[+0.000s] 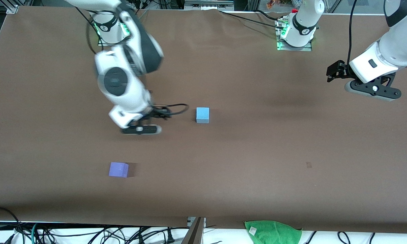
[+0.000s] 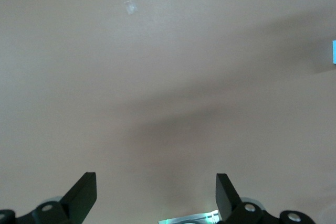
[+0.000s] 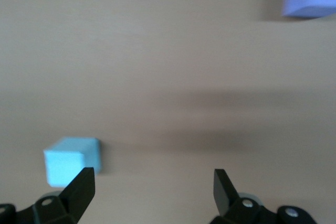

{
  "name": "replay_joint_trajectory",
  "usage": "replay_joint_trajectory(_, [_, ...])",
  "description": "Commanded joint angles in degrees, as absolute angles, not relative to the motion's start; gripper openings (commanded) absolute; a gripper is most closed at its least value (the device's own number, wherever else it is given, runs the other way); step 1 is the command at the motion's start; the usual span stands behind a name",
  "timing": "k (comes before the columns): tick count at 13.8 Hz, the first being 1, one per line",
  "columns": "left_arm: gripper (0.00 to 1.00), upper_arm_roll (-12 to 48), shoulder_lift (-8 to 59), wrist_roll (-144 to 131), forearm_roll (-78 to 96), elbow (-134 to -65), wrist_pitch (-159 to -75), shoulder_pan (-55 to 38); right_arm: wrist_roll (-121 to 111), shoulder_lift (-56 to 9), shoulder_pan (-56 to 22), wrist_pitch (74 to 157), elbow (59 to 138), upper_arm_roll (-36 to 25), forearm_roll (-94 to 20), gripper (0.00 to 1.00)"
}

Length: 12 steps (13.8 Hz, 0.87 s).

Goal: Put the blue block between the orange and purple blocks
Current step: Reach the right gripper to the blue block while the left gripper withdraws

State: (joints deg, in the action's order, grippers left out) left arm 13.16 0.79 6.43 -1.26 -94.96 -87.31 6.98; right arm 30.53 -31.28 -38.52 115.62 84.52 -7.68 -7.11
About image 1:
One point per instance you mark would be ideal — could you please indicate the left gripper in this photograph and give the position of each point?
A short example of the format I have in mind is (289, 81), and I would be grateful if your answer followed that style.
(339, 70)

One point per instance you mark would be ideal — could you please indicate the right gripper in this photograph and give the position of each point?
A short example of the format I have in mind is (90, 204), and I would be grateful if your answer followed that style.
(158, 113)

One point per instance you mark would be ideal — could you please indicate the light blue foam block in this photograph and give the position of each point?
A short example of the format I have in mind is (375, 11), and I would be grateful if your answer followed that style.
(202, 115)

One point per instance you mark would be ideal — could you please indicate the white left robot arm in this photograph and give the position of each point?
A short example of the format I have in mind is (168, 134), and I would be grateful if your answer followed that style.
(400, 44)

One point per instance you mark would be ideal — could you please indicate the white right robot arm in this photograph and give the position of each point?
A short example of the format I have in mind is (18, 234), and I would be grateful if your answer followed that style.
(122, 91)

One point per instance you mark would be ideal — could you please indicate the purple foam block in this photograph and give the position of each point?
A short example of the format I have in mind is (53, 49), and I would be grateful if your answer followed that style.
(118, 169)

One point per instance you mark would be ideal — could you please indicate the brown table cover sheet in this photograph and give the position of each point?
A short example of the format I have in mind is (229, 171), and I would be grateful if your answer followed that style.
(223, 152)

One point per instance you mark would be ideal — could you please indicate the silver metal device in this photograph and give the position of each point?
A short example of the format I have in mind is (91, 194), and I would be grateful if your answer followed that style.
(208, 4)

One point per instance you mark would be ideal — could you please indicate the green cloth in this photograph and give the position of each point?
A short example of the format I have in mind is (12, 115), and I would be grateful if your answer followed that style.
(274, 234)

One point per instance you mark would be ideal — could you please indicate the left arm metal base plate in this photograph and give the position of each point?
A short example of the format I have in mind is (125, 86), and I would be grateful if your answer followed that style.
(305, 49)

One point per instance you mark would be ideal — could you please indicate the aluminium profile post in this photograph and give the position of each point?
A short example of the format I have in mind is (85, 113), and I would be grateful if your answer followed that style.
(194, 234)

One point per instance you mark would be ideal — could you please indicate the aluminium corner bracket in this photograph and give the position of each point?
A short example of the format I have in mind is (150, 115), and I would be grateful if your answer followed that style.
(13, 7)

